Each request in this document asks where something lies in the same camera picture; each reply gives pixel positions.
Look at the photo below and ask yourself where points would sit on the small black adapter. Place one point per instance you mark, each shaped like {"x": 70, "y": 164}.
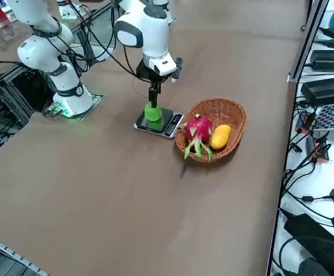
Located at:
{"x": 332, "y": 33}

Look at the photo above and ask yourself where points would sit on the black power adapter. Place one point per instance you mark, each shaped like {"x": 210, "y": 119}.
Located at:
{"x": 331, "y": 60}
{"x": 325, "y": 87}

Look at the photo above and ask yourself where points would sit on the yellow mango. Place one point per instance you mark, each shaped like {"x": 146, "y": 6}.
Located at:
{"x": 220, "y": 137}

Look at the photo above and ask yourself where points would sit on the aluminium support frame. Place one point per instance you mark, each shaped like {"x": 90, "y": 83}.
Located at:
{"x": 8, "y": 92}

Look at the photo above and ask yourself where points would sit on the black camera bracket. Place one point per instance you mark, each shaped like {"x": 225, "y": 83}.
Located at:
{"x": 178, "y": 67}

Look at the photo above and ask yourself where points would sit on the white electronic scale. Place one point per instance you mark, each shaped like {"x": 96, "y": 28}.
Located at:
{"x": 170, "y": 126}

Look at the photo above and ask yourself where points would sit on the red and black connector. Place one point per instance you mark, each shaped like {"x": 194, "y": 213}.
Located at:
{"x": 316, "y": 151}

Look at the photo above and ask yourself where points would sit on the green apple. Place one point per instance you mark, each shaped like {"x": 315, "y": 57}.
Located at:
{"x": 153, "y": 115}

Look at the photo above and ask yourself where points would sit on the aluminium frame post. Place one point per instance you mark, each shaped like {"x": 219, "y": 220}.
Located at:
{"x": 308, "y": 40}

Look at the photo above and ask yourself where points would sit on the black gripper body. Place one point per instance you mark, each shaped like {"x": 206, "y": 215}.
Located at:
{"x": 147, "y": 75}

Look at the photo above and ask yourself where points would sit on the brown wicker basket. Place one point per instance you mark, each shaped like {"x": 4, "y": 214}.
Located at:
{"x": 227, "y": 115}

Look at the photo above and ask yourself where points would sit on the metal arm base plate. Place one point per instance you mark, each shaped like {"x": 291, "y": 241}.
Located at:
{"x": 96, "y": 99}

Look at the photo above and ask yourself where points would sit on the pink dragon fruit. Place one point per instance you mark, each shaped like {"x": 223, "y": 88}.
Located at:
{"x": 198, "y": 129}

